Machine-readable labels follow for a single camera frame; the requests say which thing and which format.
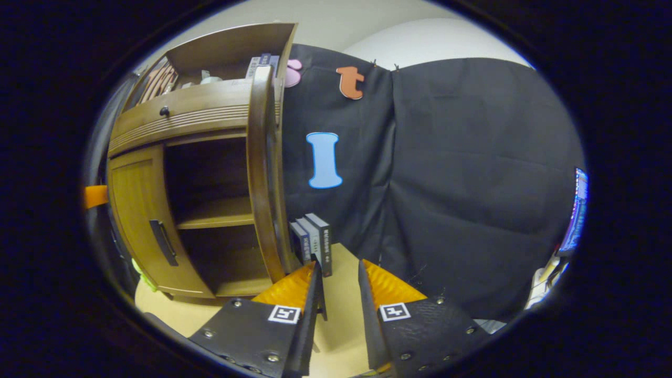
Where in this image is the wooden double-door shoe cabinet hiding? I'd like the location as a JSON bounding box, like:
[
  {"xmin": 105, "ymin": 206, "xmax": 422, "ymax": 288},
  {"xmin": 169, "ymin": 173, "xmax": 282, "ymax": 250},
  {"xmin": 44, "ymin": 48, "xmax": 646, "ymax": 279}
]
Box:
[{"xmin": 108, "ymin": 22, "xmax": 299, "ymax": 305}]

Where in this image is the black book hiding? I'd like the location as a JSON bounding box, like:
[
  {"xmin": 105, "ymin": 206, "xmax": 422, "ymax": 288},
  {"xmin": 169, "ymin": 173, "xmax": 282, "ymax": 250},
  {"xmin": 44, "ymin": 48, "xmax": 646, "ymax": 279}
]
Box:
[{"xmin": 306, "ymin": 213, "xmax": 333, "ymax": 278}]

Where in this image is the black backdrop cloth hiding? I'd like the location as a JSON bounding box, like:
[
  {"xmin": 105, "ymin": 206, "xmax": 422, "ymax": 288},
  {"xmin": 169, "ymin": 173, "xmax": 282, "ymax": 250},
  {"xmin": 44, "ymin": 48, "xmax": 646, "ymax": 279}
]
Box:
[{"xmin": 84, "ymin": 44, "xmax": 586, "ymax": 322}]

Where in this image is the computer monitor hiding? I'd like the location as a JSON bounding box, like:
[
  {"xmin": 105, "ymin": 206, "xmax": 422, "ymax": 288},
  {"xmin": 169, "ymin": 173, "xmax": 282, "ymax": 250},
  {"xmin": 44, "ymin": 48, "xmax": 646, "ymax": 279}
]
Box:
[{"xmin": 558, "ymin": 167, "xmax": 590, "ymax": 258}]

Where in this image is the small navy book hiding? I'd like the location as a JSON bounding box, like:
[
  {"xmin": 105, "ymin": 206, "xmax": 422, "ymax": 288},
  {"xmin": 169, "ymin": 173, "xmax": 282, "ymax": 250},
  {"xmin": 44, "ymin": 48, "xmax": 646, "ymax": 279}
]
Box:
[{"xmin": 290, "ymin": 220, "xmax": 311, "ymax": 266}]

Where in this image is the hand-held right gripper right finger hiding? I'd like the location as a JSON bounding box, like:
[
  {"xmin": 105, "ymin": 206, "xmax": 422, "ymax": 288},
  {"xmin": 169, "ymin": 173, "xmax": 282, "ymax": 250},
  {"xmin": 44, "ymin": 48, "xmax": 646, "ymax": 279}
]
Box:
[{"xmin": 358, "ymin": 258, "xmax": 491, "ymax": 378}]

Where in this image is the wooden drawer with black knob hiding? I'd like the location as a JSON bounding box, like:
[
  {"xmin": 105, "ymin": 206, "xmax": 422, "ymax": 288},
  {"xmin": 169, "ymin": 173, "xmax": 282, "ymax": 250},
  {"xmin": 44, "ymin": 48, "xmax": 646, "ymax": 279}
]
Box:
[{"xmin": 109, "ymin": 79, "xmax": 253, "ymax": 153}]

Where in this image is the wooden shoe cabinet door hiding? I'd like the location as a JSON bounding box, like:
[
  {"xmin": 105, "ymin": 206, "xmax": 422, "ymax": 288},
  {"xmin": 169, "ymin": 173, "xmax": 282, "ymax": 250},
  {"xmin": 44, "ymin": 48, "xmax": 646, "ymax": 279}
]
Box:
[
  {"xmin": 247, "ymin": 65, "xmax": 329, "ymax": 322},
  {"xmin": 109, "ymin": 144, "xmax": 216, "ymax": 299}
]

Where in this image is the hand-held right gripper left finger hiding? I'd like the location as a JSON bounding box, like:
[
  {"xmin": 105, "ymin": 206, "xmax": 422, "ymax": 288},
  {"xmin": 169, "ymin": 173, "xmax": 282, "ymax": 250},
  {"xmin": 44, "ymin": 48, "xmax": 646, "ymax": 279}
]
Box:
[{"xmin": 189, "ymin": 261, "xmax": 322, "ymax": 378}]

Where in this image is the grey book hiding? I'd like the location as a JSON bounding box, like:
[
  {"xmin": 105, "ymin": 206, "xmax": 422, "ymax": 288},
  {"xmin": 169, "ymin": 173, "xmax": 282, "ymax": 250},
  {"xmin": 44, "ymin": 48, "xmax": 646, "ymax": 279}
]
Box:
[{"xmin": 296, "ymin": 217, "xmax": 322, "ymax": 261}]

